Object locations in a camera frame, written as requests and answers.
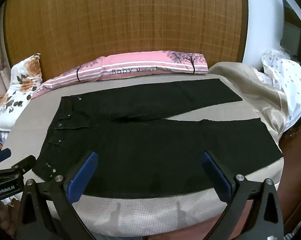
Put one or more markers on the beige satin blanket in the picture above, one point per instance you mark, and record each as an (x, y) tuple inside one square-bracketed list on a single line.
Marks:
[(253, 87)]

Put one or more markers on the pink striped pillow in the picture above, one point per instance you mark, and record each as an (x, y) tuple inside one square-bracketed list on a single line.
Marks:
[(140, 65)]

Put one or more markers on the black pants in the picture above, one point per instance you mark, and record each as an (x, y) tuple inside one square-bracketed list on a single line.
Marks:
[(140, 142)]

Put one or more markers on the white dotted pillow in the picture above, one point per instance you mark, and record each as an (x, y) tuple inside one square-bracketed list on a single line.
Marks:
[(290, 85)]

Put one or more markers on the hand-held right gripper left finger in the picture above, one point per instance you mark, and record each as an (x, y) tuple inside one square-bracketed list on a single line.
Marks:
[(83, 172)]

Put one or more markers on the grey bed mattress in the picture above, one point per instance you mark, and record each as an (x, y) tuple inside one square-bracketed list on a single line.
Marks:
[(28, 120)]

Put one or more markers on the black wall television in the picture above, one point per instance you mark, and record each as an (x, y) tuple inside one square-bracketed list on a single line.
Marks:
[(291, 30)]

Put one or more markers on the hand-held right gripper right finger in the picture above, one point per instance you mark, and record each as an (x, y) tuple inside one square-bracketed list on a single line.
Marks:
[(215, 173)]

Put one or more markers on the wooden bed frame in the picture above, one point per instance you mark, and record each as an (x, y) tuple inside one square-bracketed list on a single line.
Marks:
[(298, 167)]

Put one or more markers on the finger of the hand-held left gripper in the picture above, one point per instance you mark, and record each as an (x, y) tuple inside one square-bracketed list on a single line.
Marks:
[(1, 154), (21, 165)]

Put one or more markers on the white floral pillow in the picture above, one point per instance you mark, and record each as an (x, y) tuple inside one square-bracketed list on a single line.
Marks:
[(15, 92)]

